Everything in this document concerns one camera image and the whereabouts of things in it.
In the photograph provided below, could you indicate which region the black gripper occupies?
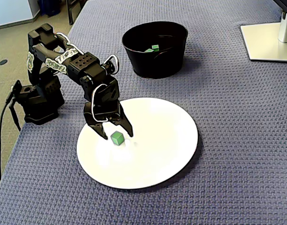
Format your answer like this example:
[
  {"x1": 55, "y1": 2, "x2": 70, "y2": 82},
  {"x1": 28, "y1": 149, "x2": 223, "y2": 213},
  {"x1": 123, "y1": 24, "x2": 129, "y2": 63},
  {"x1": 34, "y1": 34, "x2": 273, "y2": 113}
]
[{"x1": 83, "y1": 98, "x2": 134, "y2": 141}]

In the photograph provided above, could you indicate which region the white round plate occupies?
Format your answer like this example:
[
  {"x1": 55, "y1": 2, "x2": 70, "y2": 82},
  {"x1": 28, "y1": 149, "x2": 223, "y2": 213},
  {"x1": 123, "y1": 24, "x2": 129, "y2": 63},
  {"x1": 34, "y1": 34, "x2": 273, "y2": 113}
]
[{"x1": 76, "y1": 97, "x2": 199, "y2": 190}]

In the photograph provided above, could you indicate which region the black round container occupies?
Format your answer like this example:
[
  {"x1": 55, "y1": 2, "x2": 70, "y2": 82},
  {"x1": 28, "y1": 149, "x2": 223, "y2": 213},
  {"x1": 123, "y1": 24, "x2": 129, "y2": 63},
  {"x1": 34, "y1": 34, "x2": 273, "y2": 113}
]
[{"x1": 121, "y1": 21, "x2": 189, "y2": 79}]

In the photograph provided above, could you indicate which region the blue woven table cloth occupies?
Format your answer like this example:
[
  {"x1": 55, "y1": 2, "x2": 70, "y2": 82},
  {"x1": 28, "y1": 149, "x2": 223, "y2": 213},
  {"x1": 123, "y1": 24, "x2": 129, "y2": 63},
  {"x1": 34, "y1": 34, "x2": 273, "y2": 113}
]
[{"x1": 0, "y1": 0, "x2": 287, "y2": 225}]

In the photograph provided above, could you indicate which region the blue bin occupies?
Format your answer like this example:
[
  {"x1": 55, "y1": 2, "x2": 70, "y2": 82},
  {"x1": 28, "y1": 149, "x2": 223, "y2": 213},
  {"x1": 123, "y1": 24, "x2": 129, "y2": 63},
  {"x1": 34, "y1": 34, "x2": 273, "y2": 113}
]
[{"x1": 37, "y1": 0, "x2": 62, "y2": 17}]

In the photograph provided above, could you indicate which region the white board panel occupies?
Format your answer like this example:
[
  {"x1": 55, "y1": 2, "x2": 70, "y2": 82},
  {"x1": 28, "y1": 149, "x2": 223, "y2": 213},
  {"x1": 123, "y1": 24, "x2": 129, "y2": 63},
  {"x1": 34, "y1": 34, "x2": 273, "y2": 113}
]
[{"x1": 0, "y1": 0, "x2": 34, "y2": 30}]

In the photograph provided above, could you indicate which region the silver monitor stand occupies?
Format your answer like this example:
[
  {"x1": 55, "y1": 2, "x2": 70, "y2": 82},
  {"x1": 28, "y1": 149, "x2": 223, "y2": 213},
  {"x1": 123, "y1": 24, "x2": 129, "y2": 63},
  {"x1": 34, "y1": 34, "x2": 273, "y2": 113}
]
[{"x1": 240, "y1": 10, "x2": 287, "y2": 63}]

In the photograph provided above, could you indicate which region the white gripper servo wire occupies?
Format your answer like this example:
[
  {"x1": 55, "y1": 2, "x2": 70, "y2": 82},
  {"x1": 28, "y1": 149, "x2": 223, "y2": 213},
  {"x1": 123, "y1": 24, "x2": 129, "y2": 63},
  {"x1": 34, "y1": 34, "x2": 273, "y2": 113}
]
[{"x1": 90, "y1": 54, "x2": 120, "y2": 122}]

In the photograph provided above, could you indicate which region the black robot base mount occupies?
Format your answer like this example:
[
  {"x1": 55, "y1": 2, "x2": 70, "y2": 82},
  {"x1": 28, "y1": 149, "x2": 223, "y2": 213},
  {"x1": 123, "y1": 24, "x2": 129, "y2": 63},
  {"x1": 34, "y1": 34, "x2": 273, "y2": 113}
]
[{"x1": 13, "y1": 79, "x2": 66, "y2": 125}]

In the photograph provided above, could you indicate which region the short black cable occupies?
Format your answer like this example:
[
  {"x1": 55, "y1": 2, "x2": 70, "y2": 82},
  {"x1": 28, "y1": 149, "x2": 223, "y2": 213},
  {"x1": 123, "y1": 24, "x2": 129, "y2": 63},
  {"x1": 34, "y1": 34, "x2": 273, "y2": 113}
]
[{"x1": 8, "y1": 103, "x2": 22, "y2": 132}]

